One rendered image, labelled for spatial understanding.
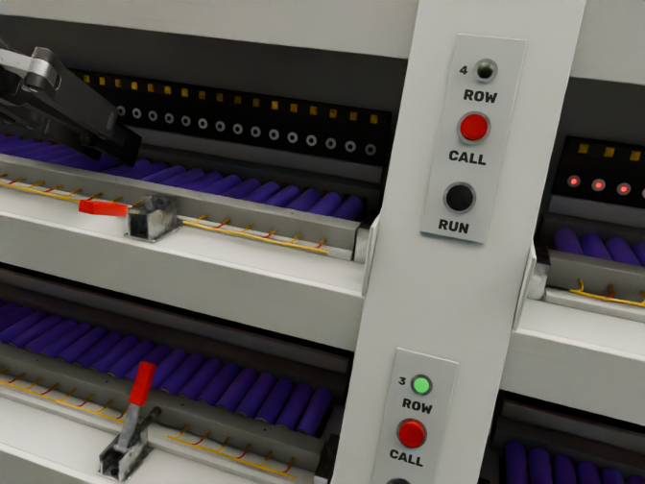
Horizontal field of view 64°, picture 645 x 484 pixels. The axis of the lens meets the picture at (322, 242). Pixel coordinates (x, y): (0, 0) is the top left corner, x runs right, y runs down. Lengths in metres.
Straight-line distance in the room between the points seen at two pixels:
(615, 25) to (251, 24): 0.23
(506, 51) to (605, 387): 0.21
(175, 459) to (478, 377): 0.28
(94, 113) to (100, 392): 0.27
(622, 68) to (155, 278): 0.34
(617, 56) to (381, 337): 0.22
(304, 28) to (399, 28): 0.06
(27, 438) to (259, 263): 0.28
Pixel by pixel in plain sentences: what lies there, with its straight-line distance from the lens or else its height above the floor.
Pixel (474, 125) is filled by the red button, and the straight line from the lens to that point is 0.33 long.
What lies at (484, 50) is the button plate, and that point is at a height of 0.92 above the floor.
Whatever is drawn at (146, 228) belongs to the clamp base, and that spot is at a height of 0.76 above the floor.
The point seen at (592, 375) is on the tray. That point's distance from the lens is 0.37.
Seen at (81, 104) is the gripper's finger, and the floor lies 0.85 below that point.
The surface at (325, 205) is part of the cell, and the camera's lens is 0.45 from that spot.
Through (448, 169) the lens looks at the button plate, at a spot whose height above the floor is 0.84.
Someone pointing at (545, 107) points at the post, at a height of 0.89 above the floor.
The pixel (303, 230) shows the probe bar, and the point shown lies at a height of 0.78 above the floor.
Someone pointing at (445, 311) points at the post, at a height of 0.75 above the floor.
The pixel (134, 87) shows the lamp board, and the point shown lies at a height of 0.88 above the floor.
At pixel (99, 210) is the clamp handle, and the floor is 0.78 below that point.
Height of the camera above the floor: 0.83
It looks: 8 degrees down
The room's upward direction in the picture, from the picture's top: 10 degrees clockwise
